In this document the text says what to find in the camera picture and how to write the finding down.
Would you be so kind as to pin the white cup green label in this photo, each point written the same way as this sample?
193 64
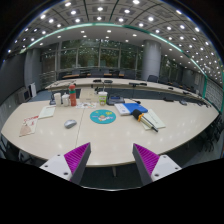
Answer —
102 98

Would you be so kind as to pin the red orange bottle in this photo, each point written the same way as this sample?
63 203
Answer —
72 92

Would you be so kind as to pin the white canister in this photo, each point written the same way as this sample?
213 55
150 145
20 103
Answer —
57 97

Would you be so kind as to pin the colourful leaflet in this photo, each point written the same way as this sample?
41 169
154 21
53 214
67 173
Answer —
86 105

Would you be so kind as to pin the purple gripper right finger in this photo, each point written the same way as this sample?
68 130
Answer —
151 166

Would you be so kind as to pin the white paper pad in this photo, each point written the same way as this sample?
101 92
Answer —
47 111

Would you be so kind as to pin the white book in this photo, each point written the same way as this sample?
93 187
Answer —
122 109

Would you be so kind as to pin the pale green notebook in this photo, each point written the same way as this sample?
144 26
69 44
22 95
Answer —
154 119

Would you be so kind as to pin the round teal mouse pad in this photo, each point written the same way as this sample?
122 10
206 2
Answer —
103 116

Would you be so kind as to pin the grey computer mouse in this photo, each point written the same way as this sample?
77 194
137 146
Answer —
70 123

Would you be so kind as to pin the grey round pillar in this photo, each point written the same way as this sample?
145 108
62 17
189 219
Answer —
151 59

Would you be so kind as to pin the long rear conference table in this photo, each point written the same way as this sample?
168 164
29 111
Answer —
119 84

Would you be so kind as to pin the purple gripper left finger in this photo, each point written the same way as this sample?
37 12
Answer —
69 166

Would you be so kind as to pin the small white jar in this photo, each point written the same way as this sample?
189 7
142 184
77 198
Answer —
65 100

